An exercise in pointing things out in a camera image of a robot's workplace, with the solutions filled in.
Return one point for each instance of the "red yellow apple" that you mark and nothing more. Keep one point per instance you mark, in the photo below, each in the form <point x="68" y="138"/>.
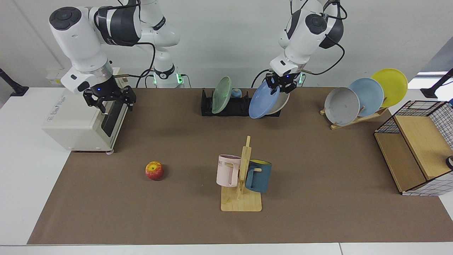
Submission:
<point x="154" y="171"/>

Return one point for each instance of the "cream plate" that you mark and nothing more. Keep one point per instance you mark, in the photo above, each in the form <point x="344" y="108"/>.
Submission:
<point x="282" y="104"/>

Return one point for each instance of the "black dish rack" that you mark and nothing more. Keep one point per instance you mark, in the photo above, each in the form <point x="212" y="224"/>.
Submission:
<point x="240" y="106"/>

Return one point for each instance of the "green plate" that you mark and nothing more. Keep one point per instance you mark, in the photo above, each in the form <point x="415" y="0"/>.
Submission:
<point x="221" y="95"/>

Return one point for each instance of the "grey plate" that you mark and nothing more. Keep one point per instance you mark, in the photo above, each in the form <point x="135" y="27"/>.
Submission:
<point x="341" y="106"/>

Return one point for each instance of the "wooden plate rack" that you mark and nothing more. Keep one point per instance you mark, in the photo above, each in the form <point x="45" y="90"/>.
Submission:
<point x="350" y="122"/>

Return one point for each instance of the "light blue plate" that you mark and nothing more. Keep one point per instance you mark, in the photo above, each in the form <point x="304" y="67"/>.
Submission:
<point x="370" y="94"/>

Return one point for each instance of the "yellow plate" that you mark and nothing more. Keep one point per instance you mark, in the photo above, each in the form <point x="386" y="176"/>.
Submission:
<point x="391" y="85"/>

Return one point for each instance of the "pale toaster oven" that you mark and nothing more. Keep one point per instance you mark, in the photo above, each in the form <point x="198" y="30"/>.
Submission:
<point x="70" y="127"/>

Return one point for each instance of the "small blue round thing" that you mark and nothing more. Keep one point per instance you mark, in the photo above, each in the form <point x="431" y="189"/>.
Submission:
<point x="236" y="93"/>

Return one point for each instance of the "dark teal mug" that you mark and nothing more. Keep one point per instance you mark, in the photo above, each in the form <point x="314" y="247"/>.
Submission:
<point x="262" y="177"/>

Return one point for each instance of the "black stand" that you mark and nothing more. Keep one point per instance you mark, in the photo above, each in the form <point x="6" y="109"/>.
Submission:
<point x="437" y="86"/>
<point x="12" y="86"/>

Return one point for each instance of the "pink mug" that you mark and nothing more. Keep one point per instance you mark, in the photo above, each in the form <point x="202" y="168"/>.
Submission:
<point x="224" y="173"/>

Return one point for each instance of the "brown table cloth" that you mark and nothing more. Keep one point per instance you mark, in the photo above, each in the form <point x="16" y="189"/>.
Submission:
<point x="177" y="212"/>

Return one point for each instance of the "wooden cup stand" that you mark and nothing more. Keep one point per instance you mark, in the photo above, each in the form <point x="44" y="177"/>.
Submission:
<point x="244" y="203"/>

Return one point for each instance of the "black round object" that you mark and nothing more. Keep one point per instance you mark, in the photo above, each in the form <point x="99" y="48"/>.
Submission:
<point x="450" y="163"/>

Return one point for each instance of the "white wall socket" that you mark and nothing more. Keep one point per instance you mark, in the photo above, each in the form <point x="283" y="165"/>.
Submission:
<point x="53" y="78"/>

